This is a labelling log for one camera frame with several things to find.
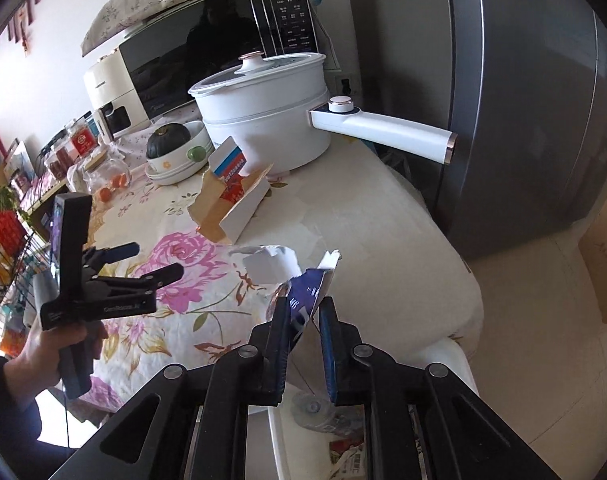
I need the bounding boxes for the torn brown cardboard box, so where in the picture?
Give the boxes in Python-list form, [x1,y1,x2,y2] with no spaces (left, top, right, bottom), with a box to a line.
[188,136,272,245]

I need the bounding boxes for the torn blue white milk carton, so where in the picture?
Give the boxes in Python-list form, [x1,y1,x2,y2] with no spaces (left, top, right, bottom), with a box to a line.
[231,245,341,348]

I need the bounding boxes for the white trash bin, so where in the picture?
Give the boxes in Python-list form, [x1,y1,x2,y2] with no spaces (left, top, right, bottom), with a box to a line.
[267,338,477,479]

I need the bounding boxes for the person left hand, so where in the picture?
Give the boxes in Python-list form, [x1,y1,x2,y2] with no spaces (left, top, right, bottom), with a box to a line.
[3,321,88,411]

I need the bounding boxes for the black phone on left gripper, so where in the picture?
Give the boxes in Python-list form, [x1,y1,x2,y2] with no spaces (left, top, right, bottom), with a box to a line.
[51,193,92,399]

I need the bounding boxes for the orange tangerine right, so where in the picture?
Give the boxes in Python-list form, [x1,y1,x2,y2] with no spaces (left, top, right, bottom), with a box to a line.
[112,174,128,188]

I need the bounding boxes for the glass jar with wooden lid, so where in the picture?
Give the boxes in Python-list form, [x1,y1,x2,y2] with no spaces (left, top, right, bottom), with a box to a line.
[70,150,131,194]

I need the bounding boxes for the red labelled jar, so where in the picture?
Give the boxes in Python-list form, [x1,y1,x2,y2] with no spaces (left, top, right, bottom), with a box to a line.
[66,117,98,157]

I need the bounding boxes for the clear plastic bottle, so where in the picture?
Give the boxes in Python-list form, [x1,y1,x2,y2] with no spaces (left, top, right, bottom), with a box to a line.
[290,391,363,437]

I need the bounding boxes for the dark green pumpkin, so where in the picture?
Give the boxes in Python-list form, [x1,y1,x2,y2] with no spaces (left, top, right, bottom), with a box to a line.
[146,122,191,159]

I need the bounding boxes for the cream air fryer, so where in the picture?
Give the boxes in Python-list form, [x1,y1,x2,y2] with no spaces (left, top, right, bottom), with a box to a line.
[83,49,151,141]

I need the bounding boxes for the floral tablecloth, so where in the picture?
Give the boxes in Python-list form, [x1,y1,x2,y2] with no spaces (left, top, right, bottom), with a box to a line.
[84,136,483,412]

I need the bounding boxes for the black microwave oven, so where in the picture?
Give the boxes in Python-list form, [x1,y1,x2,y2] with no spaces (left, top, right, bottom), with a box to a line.
[119,0,319,118]

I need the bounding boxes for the white electric cooking pot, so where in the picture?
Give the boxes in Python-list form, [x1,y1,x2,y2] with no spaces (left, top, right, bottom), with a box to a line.
[189,51,456,176]

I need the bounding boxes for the grey refrigerator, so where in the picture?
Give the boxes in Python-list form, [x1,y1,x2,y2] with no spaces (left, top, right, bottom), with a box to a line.
[350,0,607,260]

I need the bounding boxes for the black wire rack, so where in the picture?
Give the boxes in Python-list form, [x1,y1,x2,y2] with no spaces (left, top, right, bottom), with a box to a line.
[0,209,48,358]

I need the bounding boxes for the cream bowl with green handle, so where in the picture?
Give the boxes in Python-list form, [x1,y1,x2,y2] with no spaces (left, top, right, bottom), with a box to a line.
[146,120,214,171]

